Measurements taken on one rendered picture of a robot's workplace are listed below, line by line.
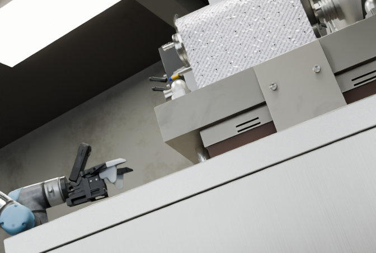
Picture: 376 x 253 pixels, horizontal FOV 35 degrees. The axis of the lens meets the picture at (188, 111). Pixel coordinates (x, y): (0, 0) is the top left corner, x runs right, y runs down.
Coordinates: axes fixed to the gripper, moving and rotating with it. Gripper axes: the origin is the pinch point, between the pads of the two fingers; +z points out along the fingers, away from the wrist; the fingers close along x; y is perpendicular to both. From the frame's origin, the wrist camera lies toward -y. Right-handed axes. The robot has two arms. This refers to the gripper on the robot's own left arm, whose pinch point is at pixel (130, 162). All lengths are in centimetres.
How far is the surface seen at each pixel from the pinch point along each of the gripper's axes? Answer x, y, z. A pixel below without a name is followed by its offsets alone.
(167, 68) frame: 21.0, -16.8, 17.3
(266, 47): 63, 0, 34
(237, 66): 62, 2, 28
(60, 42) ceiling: -305, -187, -53
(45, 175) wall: -447, -112, -121
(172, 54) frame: 21.2, -20.1, 19.5
